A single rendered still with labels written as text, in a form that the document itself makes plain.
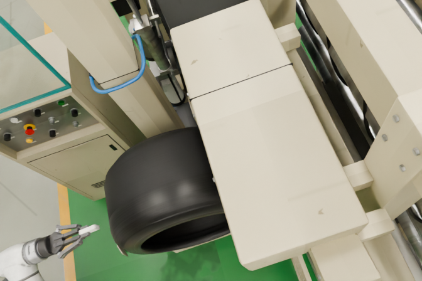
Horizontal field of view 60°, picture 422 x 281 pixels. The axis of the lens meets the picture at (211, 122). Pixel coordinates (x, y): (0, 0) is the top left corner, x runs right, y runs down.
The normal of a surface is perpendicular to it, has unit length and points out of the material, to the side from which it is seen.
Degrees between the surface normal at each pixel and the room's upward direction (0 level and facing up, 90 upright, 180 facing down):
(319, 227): 0
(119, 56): 90
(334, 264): 18
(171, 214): 42
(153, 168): 4
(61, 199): 0
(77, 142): 90
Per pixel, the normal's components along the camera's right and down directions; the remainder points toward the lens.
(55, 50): -0.19, -0.43
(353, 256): -0.27, -0.67
